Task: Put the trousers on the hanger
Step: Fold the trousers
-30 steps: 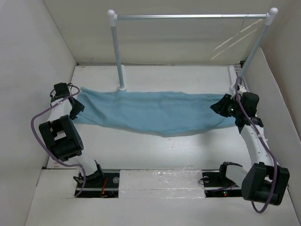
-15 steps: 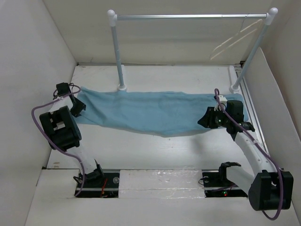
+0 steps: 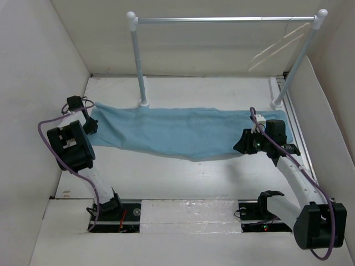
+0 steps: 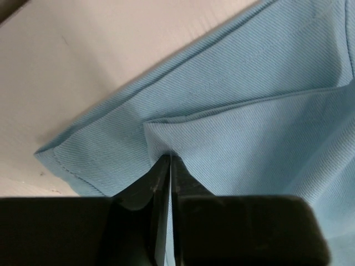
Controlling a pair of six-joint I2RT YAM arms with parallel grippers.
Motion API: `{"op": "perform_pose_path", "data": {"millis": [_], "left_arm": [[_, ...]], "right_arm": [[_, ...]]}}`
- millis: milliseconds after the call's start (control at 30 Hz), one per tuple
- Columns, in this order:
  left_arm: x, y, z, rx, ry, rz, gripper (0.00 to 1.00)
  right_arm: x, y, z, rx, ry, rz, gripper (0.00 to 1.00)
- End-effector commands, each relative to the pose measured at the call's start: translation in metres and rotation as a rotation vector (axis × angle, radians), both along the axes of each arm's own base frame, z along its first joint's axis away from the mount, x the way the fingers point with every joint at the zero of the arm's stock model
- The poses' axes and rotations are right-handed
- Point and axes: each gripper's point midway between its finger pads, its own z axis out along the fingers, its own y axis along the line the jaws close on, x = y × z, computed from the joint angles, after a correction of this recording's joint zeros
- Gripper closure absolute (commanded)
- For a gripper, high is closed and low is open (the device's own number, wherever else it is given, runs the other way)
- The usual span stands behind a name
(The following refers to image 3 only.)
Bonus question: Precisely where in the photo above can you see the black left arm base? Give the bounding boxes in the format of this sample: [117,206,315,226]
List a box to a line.
[87,201,141,233]

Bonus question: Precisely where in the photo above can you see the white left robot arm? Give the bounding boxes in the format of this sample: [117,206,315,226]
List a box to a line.
[47,96,124,220]

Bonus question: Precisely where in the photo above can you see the cream plastic clothes hanger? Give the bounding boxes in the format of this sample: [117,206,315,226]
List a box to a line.
[247,23,311,76]

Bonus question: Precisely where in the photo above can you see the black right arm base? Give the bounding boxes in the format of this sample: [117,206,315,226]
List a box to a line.
[234,200,292,233]

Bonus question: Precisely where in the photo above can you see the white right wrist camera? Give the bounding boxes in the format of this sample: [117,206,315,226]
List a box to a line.
[251,114,266,134]

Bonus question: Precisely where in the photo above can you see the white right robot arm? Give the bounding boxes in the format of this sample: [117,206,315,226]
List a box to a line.
[234,115,347,250]

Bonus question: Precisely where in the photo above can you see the aluminium side rail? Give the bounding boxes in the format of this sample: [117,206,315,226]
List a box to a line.
[277,72,317,178]

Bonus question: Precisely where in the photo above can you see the light blue trousers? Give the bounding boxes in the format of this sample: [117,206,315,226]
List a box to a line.
[90,101,294,162]

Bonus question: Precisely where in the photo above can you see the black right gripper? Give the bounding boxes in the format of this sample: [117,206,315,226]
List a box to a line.
[232,127,271,154]

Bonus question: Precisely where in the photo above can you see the white metal clothes rack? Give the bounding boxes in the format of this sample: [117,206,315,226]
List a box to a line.
[126,9,328,110]

